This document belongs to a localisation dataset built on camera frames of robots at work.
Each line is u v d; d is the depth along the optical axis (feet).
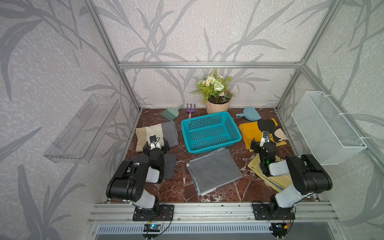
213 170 2.92
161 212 2.37
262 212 2.39
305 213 2.46
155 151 2.32
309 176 1.50
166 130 3.46
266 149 2.37
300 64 3.07
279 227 2.42
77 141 2.10
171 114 3.80
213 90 2.98
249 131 3.46
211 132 3.46
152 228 2.32
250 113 3.86
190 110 3.94
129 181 1.45
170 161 3.06
